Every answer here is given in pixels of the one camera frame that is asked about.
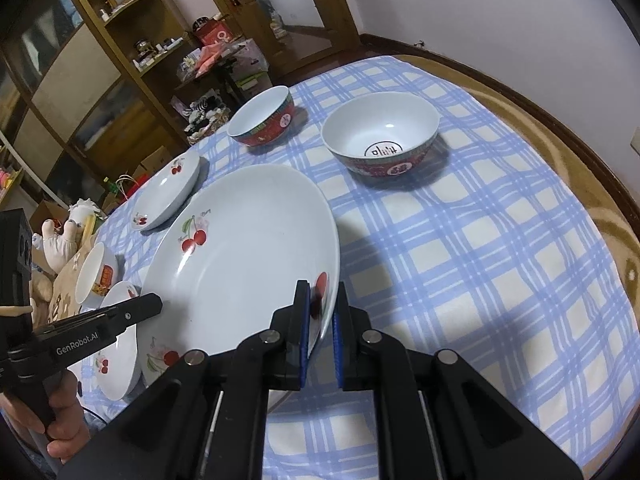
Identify wooden corner shelf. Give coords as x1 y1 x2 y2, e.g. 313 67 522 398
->
62 0 206 131

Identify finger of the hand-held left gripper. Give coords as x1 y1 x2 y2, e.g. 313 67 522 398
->
75 294 164 333

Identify person's left hand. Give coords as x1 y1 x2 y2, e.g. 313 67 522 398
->
0 370 89 463

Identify large cardboard box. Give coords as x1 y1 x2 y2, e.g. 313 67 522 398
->
129 145 173 186

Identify green yellow plush toy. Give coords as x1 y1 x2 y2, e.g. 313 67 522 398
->
80 212 98 248

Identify wicker basket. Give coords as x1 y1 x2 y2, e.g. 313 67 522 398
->
182 89 232 147

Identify red box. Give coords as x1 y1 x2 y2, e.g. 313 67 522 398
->
194 17 237 47

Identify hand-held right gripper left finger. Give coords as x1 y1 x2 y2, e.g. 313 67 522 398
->
57 280 312 480

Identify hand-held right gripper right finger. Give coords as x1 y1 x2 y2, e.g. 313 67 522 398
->
331 281 585 480

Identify large white cherry plate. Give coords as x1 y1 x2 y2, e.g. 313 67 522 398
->
139 164 342 387

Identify small side table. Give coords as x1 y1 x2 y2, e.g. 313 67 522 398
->
180 42 273 111

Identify pink papers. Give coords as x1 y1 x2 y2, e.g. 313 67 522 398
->
194 42 238 80

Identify small red patterned bowl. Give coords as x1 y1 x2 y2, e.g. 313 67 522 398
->
226 85 296 147

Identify wooden wardrobe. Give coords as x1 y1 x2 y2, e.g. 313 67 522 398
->
0 0 168 211

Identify large red patterned bowl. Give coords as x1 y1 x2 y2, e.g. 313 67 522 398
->
320 91 441 188

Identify wooden door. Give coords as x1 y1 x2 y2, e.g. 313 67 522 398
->
192 0 362 61

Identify pink patterned bag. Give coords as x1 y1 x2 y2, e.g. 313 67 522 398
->
170 94 193 121

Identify shelf of colourful toys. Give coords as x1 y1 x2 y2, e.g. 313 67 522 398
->
0 142 26 201

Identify open cardboard box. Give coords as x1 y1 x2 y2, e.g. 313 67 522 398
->
29 200 71 231

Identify cream plush bear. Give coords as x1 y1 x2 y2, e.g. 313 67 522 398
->
30 272 56 321

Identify white printed carton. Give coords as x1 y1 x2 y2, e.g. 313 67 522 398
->
235 39 275 103

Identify red gift bag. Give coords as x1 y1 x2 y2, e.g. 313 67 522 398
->
122 174 151 201

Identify white bowl with orange print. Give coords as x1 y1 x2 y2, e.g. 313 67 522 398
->
75 241 120 310

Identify black cable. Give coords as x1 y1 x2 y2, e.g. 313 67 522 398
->
79 402 115 423

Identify blue checked blanket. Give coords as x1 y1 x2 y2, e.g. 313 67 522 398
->
80 55 631 480

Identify small white cherry plate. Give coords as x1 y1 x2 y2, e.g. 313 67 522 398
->
131 151 202 232
92 281 142 402

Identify white plush toy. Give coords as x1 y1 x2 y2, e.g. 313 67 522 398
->
31 199 107 281

